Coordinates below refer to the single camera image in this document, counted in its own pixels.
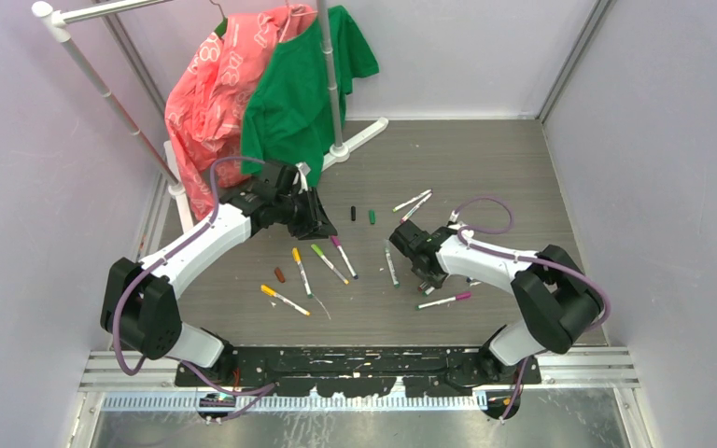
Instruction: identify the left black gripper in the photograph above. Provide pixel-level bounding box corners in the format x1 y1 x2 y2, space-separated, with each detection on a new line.
275 187 337 241

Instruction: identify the grey clear cap marker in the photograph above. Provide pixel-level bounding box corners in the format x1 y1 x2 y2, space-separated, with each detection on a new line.
384 245 400 287

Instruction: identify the black cap marker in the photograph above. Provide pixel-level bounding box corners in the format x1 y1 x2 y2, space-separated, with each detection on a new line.
392 189 432 213

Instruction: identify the magenta cap marker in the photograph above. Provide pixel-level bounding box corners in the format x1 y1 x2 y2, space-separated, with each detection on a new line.
415 291 472 311

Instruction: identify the purple cap marker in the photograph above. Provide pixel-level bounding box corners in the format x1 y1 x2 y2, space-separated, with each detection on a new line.
330 236 359 279

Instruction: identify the brown pen cap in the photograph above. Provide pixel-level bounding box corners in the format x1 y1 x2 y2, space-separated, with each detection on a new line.
274 267 286 284

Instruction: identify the white clothes rack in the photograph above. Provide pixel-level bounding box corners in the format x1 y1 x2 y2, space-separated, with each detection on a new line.
30 0 390 233

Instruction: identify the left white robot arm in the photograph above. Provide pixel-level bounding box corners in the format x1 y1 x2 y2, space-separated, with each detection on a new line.
100 161 338 385

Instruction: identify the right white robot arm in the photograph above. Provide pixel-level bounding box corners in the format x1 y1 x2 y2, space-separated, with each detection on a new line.
389 221 610 384

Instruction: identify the orange cap marker upper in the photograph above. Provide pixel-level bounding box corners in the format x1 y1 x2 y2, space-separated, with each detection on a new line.
291 247 314 299

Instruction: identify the orange cap marker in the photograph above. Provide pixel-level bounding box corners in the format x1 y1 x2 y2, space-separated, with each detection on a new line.
260 284 311 316
291 247 314 299

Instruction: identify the green t-shirt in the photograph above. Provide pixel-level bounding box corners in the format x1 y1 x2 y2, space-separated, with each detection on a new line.
241 6 379 187

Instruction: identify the light green cap marker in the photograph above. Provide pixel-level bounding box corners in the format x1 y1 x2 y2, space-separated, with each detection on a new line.
310 244 349 285

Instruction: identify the orange cap marker lower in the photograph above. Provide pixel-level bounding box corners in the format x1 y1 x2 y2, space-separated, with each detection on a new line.
260 284 311 316

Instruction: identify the pink patterned shirt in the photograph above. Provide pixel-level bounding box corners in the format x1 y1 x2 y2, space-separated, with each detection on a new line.
164 3 316 219

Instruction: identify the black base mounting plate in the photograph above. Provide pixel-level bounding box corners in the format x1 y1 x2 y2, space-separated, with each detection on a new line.
175 346 541 399

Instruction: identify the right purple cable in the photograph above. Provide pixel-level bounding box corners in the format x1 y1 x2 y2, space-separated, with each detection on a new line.
447 196 613 425

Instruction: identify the purple cable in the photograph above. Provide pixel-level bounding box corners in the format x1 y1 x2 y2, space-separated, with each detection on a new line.
112 155 279 425
447 196 613 425

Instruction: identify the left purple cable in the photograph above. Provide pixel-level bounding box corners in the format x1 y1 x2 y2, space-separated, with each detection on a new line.
112 155 279 425

